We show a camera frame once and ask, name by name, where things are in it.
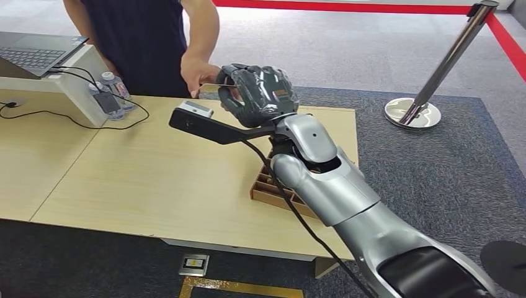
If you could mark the person's left hand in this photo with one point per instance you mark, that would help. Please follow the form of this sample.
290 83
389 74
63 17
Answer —
197 74

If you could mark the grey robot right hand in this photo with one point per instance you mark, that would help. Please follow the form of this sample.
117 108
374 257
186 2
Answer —
263 96

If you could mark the thin card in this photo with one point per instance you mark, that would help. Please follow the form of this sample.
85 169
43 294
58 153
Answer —
213 85

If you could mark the person's left forearm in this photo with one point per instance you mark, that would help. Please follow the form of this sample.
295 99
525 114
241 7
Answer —
203 28

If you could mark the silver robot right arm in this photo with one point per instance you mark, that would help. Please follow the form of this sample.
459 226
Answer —
353 205

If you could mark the person's right forearm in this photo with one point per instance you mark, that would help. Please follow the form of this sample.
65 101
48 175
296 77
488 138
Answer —
76 18

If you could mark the person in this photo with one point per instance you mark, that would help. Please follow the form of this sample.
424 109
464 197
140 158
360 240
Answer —
139 41

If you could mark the wooden slotted card organizer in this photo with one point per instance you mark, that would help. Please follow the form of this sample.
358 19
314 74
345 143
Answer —
267 191

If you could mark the clear plastic water bottle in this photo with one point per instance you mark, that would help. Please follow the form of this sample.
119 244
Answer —
121 92
115 115

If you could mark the black rectangular adapter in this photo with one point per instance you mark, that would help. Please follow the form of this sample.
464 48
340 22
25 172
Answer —
106 102

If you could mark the long red barrier belt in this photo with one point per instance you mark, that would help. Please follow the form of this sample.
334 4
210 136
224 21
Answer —
341 5

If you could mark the white laptop stand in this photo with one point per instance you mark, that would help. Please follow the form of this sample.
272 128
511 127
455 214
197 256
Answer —
74 92

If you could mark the white table underframe beam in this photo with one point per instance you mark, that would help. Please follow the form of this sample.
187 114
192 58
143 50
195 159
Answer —
230 248

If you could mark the chrome stanchion base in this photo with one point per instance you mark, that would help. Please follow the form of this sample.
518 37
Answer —
427 117

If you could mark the dark grey laptop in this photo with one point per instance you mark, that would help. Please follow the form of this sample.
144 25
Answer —
33 51

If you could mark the metal floor socket box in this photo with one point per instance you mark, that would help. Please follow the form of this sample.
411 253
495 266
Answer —
193 264

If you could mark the wooden table leg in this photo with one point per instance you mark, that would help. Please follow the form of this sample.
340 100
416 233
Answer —
326 267

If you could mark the yellow floor tape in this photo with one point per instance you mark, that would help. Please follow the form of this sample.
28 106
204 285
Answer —
230 286

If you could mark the short red barrier belt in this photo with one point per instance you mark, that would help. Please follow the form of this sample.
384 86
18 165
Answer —
509 43

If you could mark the black round disc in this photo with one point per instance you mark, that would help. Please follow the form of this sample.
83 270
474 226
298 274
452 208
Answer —
505 265

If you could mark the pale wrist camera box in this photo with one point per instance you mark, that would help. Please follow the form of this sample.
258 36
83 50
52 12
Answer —
197 109

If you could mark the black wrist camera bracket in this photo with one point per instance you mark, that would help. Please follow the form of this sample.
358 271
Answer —
209 129

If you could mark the chrome stanchion post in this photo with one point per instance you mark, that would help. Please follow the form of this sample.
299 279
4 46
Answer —
448 61

